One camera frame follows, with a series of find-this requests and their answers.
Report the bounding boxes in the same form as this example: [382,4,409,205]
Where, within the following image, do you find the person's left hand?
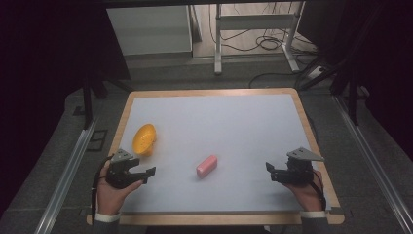
[96,176,144,217]

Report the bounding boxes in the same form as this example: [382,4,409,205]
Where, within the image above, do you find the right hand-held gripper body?
[275,146,325,187]

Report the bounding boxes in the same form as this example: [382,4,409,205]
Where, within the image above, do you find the white metal stand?
[213,2,302,76]

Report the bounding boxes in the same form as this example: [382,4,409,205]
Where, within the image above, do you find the white power strip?
[306,65,326,81]

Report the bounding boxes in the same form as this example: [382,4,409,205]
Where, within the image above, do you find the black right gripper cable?
[309,169,327,212]

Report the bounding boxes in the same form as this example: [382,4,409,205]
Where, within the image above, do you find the black stand leg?
[81,73,94,131]

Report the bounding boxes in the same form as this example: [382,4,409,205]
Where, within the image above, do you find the grey panel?
[106,5,194,57]

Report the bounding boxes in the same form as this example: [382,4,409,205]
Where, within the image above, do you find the aluminium rail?
[332,95,413,234]
[34,117,99,234]

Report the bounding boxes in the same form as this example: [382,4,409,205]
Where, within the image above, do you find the yellow perforated plastic bowl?
[131,123,158,157]

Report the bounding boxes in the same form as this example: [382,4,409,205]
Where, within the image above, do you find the black floor bracket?
[86,129,109,153]

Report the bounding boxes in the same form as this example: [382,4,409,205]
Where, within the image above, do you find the person's right hand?
[282,169,324,213]

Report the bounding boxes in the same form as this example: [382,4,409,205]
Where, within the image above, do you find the black floor cables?
[207,2,320,90]

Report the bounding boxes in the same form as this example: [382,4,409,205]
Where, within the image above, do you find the pink soap bar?
[195,154,219,179]

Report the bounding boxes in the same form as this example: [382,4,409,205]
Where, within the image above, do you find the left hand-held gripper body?
[104,148,146,190]

